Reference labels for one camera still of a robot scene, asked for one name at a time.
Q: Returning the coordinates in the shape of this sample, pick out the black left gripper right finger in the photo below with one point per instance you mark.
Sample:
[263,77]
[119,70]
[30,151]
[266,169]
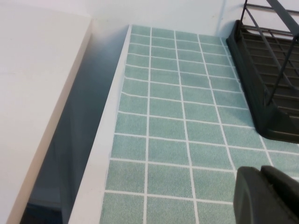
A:
[285,198]

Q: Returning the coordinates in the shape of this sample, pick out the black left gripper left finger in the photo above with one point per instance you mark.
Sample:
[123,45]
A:
[251,198]

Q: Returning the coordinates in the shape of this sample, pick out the green tiled table mat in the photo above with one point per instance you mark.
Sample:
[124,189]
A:
[168,130]

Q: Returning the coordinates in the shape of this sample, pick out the black plastic drain tray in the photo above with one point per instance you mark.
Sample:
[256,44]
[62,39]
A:
[257,77]

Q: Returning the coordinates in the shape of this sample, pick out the white side cabinet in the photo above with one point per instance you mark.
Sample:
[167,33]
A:
[35,81]

